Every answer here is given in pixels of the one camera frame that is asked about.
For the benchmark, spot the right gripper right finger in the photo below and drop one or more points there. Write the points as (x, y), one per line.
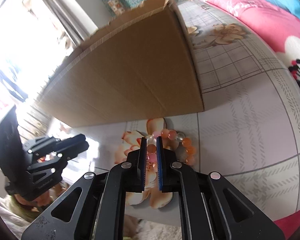
(165, 158)

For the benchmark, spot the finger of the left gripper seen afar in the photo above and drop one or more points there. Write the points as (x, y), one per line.
(70, 148)

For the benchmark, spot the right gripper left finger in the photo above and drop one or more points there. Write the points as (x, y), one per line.
(142, 160)

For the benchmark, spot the left hand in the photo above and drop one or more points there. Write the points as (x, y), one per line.
(46, 198)

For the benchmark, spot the brown cardboard box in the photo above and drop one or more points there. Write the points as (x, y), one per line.
(140, 65)

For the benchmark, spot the pink blanket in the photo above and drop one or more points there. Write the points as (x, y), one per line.
(277, 27)

